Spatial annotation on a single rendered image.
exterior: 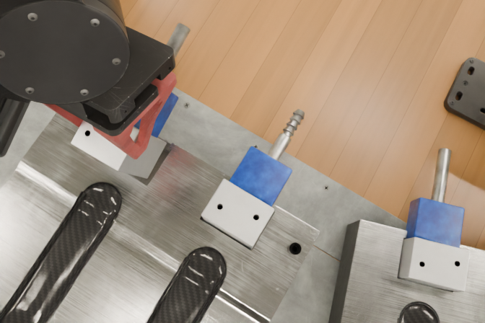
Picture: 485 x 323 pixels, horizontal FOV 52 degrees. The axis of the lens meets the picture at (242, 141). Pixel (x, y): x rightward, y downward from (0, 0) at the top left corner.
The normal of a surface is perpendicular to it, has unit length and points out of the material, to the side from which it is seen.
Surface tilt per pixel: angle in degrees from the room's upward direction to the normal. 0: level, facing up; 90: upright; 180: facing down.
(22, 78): 69
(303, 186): 0
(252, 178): 0
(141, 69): 21
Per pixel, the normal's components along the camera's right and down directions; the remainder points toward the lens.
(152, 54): 0.01, -0.59
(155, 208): 0.02, -0.25
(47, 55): 0.27, 0.78
